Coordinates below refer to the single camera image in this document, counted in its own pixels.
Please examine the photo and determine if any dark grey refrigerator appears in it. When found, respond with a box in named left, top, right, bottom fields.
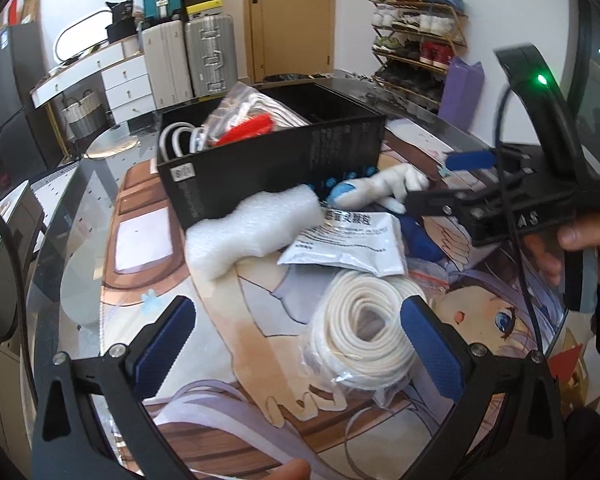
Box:
left=0, top=25, right=48, bottom=181

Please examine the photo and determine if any white suitcase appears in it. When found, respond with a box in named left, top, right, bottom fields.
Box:
left=141, top=20, right=193, bottom=106

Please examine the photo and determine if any bagged white braided cable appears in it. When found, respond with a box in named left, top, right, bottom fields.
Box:
left=200, top=82, right=313, bottom=148

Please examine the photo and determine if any purple bag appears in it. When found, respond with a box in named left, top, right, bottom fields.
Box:
left=437, top=57, right=485, bottom=133

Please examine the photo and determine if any yellow black shoe box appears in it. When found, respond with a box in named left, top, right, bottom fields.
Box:
left=184, top=2, right=223, bottom=18

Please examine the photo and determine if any metal shoe rack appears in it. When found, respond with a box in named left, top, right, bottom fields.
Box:
left=370, top=0, right=468, bottom=106

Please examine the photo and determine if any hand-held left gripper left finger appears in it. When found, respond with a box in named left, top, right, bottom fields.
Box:
left=32, top=296, right=197, bottom=480

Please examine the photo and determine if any anime printed desk mat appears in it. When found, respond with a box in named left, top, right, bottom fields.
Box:
left=100, top=110, right=600, bottom=480

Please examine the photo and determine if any tan wooden door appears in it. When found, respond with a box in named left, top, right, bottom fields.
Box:
left=242, top=0, right=337, bottom=83

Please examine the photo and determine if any silver suitcase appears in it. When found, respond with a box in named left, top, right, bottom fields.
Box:
left=182, top=14, right=238, bottom=97

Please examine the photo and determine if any white charging cable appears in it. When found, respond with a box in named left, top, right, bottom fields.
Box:
left=159, top=121, right=211, bottom=158

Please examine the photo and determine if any black bag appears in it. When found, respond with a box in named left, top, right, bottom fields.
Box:
left=105, top=0, right=141, bottom=43

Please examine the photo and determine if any cream cable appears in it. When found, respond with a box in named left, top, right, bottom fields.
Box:
left=300, top=270, right=433, bottom=401

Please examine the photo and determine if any white printed medicine packet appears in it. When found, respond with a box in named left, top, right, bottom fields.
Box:
left=277, top=207, right=408, bottom=278

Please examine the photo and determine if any oval mirror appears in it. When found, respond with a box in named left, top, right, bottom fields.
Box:
left=54, top=9, right=112, bottom=63

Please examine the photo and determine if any white foam wrap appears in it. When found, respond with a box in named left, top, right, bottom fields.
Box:
left=185, top=185, right=326, bottom=282

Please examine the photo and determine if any person's left hand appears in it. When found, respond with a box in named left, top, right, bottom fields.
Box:
left=257, top=459, right=312, bottom=480

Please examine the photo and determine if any woven laundry basket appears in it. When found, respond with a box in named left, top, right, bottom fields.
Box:
left=61, top=89, right=106, bottom=138

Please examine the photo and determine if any red plastic piece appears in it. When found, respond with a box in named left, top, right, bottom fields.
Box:
left=210, top=114, right=273, bottom=147

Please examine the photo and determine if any white drawer dresser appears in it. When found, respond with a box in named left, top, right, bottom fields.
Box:
left=30, top=40, right=151, bottom=123

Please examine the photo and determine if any white plush toy blue tip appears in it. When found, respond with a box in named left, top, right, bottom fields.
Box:
left=327, top=164, right=431, bottom=212

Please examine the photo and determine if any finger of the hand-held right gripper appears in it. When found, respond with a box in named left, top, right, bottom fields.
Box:
left=442, top=147, right=502, bottom=172
left=405, top=186, right=475, bottom=217

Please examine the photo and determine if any person's right hand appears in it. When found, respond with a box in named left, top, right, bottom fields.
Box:
left=557, top=210, right=600, bottom=288

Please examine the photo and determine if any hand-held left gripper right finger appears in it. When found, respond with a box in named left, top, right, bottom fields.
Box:
left=400, top=296, right=566, bottom=480

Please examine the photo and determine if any black cardboard box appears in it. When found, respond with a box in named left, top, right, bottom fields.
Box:
left=156, top=77, right=387, bottom=231

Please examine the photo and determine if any shoe rack with shoes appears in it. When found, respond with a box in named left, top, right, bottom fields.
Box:
left=370, top=0, right=466, bottom=101

